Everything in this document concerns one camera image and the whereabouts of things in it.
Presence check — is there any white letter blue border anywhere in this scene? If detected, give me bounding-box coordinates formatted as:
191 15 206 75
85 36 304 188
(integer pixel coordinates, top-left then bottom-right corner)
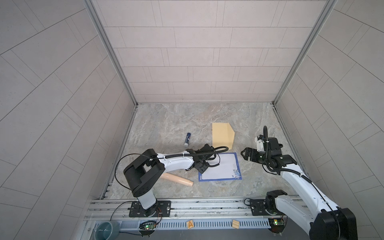
199 153 242 182

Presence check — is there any yellow paper envelope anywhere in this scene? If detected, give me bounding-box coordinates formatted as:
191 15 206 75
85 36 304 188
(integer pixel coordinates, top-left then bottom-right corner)
212 123 235 150

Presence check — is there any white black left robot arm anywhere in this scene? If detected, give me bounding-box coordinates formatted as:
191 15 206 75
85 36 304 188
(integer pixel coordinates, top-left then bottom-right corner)
123 144 228 212

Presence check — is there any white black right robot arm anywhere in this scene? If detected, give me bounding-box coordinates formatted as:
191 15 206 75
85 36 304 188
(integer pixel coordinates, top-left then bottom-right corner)
241 135 358 240

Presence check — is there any wooden letter block A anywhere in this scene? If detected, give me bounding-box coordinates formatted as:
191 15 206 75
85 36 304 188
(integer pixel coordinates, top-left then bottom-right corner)
187 220 195 230

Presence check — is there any blue glue stick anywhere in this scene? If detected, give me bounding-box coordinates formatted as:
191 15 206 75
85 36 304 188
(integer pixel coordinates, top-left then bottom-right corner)
184 133 191 147

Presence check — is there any beige wooden cylinder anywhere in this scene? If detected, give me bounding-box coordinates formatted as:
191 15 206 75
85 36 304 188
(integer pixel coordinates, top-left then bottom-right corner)
160 173 194 187

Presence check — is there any plain wooden block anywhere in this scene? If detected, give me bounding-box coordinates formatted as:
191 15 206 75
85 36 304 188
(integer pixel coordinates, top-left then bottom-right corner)
232 220 240 229

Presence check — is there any right green circuit board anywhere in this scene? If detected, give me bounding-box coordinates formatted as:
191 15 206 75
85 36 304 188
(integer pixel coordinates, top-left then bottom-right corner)
269 218 286 235

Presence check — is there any green circuit board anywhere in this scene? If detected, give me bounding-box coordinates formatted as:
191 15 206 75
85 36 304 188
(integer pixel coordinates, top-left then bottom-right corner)
269 218 286 235
138 221 157 236

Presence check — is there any left green circuit board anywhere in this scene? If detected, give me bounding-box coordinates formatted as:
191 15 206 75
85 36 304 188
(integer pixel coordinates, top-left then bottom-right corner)
138 221 157 236

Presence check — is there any teal round bowl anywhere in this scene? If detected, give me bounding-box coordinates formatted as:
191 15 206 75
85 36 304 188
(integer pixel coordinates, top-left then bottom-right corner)
94 221 120 240

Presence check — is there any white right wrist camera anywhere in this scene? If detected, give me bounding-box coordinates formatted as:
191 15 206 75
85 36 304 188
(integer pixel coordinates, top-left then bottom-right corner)
255 135 265 153

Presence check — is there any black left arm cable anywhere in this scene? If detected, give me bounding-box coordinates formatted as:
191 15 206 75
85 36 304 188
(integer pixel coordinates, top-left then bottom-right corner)
109 146 229 221

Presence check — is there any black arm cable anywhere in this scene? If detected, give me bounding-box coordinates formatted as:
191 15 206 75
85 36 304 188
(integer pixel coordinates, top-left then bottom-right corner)
261 125 341 240
109 146 229 221

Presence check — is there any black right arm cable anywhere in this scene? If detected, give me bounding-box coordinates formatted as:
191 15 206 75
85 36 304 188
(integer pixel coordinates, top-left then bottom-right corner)
261 125 341 240

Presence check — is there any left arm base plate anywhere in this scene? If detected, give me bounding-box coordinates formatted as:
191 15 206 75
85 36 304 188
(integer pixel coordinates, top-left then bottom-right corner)
129 201 171 218

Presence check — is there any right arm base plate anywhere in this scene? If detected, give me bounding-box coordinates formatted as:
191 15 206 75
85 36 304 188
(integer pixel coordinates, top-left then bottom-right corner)
248 199 283 216

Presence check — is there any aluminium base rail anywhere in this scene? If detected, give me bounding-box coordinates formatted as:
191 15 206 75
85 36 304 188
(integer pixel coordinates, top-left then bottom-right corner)
79 195 306 239

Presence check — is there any aluminium corner post right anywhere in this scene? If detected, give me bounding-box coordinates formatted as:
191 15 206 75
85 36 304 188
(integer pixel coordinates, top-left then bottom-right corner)
272 0 337 106

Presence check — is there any aluminium corner post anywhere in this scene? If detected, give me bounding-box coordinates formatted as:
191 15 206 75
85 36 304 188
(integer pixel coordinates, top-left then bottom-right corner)
84 0 138 106
272 0 337 106

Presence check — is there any aluminium corner post left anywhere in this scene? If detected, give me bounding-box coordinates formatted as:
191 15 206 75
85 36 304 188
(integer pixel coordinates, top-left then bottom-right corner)
84 0 138 106

